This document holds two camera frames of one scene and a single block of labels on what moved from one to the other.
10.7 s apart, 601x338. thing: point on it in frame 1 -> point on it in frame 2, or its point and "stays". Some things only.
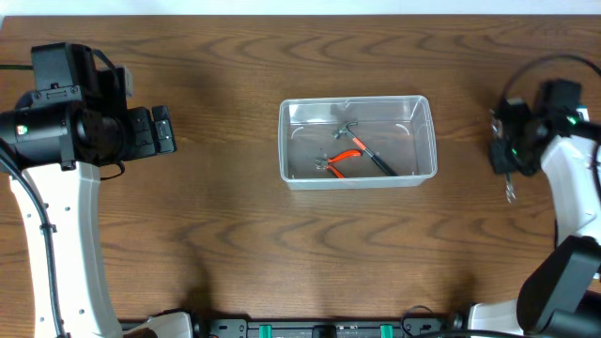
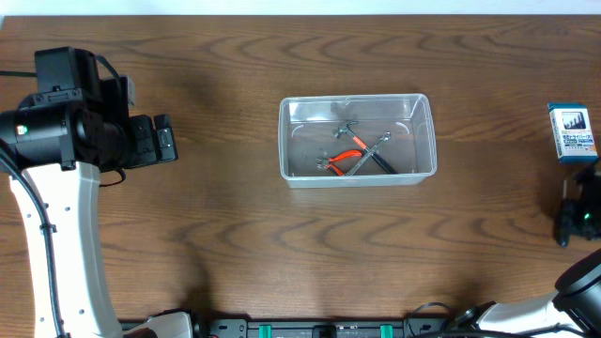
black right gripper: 502,153 -> 566,216
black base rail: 351,327 stays
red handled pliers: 324,163 stays
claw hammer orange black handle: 361,144 stays
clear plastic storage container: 357,142 stays
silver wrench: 509,191 -> 386,136
